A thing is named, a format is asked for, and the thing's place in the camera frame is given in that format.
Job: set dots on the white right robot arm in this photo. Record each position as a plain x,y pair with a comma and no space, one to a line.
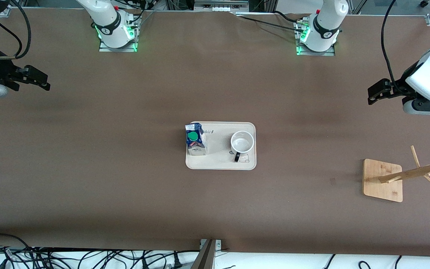
107,18

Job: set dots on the aluminium camera post with bracket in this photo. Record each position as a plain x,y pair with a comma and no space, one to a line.
205,256

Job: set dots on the blue white milk carton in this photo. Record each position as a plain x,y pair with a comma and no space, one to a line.
195,140

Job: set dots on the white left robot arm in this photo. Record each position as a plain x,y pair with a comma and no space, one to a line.
325,22

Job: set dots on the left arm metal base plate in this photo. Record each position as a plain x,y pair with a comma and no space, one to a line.
315,53

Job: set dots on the white power strip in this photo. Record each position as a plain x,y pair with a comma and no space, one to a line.
220,7

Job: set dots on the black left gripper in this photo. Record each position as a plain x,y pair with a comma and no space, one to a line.
398,88

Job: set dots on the bamboo cup hanging rack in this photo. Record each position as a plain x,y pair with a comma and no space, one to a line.
381,179

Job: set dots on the cream rabbit print tray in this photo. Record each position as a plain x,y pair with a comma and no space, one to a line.
218,160

